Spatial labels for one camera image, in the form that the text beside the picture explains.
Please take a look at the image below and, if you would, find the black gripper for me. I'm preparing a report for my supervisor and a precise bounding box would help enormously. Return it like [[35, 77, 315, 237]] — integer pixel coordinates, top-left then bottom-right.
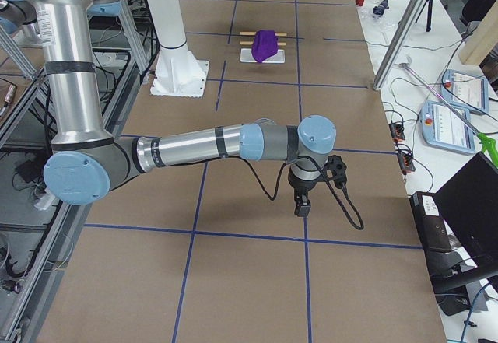
[[288, 170, 318, 217]]

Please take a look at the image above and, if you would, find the purple microfiber towel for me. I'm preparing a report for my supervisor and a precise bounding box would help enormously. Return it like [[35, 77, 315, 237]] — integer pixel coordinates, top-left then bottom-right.
[[251, 32, 278, 54]]

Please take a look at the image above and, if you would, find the blue handheld tool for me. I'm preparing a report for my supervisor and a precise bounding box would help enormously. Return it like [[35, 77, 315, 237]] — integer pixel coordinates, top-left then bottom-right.
[[373, 0, 389, 16]]

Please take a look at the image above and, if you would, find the front wooden rack rod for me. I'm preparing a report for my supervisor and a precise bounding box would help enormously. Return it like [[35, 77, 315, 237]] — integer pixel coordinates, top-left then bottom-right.
[[239, 41, 287, 47]]

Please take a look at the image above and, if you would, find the near teach pendant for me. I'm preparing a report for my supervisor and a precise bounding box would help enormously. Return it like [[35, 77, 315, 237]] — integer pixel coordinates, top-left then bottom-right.
[[419, 100, 475, 155]]

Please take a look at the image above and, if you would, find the green handled reacher grabber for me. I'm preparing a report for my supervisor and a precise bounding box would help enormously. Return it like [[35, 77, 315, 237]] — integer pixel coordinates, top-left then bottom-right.
[[395, 63, 498, 166]]

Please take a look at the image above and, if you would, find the far teach pendant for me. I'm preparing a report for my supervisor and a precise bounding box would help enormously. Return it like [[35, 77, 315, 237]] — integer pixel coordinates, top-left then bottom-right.
[[442, 69, 489, 114]]

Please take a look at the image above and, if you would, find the wooden beam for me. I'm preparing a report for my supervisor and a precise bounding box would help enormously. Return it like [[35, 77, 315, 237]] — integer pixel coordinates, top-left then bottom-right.
[[459, 0, 497, 65]]

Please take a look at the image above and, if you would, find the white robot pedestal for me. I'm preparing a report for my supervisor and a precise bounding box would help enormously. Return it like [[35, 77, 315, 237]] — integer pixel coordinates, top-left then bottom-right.
[[147, 0, 209, 98]]

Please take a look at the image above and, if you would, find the aluminium frame post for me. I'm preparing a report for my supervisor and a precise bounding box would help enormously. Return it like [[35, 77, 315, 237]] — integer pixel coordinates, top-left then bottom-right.
[[373, 0, 426, 90]]

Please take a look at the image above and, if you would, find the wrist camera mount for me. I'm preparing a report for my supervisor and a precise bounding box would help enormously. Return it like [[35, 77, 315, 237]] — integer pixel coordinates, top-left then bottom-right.
[[324, 155, 347, 190]]

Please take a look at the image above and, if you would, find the white rack base tray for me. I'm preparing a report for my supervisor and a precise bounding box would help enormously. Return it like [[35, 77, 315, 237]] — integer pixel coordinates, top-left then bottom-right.
[[240, 48, 286, 64]]

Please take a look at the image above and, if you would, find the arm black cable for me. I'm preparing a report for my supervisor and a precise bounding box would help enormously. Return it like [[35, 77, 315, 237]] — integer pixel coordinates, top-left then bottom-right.
[[244, 156, 365, 230]]

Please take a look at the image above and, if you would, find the teach pendant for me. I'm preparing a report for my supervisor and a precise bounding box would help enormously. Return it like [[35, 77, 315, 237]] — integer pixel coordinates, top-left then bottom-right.
[[442, 69, 489, 114], [419, 100, 475, 155]]

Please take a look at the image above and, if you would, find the black computer box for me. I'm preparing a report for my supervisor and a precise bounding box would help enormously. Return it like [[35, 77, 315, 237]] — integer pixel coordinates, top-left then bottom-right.
[[409, 191, 458, 254]]

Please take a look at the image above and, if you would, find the black monitor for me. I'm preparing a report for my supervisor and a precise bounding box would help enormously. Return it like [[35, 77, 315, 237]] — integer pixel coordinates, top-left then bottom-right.
[[433, 152, 497, 264]]

